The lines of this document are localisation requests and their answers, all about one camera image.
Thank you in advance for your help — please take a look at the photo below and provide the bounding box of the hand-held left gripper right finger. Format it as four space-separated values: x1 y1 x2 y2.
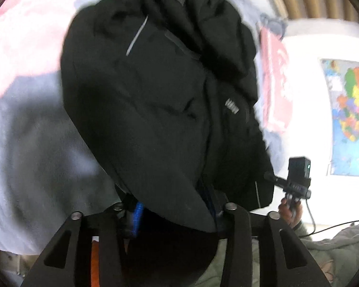
214 202 332 287

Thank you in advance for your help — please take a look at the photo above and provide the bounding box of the grey cushion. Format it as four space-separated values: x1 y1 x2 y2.
259 13 288 38

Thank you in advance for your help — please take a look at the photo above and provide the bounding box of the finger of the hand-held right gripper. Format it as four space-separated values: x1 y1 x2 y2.
264 171 288 187

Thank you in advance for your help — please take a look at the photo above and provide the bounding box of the black hooded jacket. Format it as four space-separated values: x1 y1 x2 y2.
60 0 275 234

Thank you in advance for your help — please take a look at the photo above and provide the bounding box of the pink pillow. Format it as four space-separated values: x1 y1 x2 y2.
258 26 294 133

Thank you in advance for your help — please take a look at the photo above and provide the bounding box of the black cable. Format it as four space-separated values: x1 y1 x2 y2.
304 199 359 237

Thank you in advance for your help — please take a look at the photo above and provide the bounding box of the person's grey-green sleeved forearm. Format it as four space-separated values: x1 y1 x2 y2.
293 219 359 287

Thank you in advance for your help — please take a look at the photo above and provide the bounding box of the colourful wall map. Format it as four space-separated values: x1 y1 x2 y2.
320 58 359 177

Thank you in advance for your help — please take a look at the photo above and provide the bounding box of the person's right hand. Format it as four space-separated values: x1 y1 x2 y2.
278 197 303 228

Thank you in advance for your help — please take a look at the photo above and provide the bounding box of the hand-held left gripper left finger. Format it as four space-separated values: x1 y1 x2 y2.
20 202 145 287

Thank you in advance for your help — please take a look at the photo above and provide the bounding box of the orange object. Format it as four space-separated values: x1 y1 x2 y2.
90 237 101 287

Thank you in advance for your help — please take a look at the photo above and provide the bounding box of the grey pink floral blanket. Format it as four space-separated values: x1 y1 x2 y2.
0 0 288 254

